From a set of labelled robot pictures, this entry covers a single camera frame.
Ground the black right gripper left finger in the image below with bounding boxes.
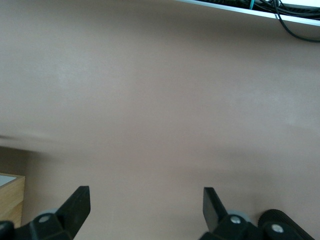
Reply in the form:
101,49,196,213
13,185,91,240

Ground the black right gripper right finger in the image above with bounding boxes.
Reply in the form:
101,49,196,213
198,186,267,240

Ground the wooden drawer with white front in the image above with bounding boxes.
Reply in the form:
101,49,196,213
0,171,26,229

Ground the black looping cable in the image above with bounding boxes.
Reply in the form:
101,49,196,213
273,0,320,43

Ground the black cable bundle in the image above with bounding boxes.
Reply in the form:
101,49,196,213
194,0,320,20

